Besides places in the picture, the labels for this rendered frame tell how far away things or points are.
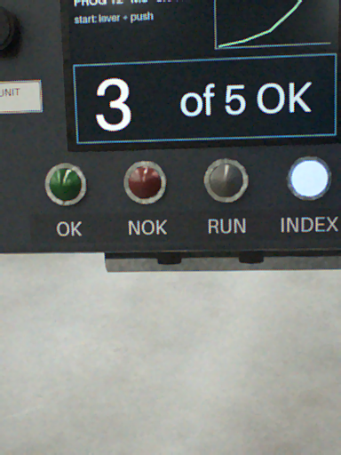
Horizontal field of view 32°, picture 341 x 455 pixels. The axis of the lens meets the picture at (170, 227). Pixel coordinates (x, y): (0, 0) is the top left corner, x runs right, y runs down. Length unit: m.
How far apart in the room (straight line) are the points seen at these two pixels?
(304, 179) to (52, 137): 0.16
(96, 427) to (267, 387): 0.56
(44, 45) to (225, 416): 1.63
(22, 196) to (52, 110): 0.06
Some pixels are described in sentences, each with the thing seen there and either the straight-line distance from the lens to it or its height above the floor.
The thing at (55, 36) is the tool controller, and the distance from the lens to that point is 0.39.
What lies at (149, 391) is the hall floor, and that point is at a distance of 2.04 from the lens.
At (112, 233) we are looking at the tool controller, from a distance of 0.38.
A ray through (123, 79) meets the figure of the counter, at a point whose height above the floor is 1.18.
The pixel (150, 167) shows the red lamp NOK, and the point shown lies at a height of 1.13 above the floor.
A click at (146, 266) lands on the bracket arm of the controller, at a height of 1.03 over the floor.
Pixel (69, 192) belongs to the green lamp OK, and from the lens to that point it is 0.38.
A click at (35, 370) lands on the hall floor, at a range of 2.21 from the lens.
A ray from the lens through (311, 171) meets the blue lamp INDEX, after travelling 0.37.
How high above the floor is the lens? 1.23
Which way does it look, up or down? 22 degrees down
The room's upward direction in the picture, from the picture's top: 3 degrees counter-clockwise
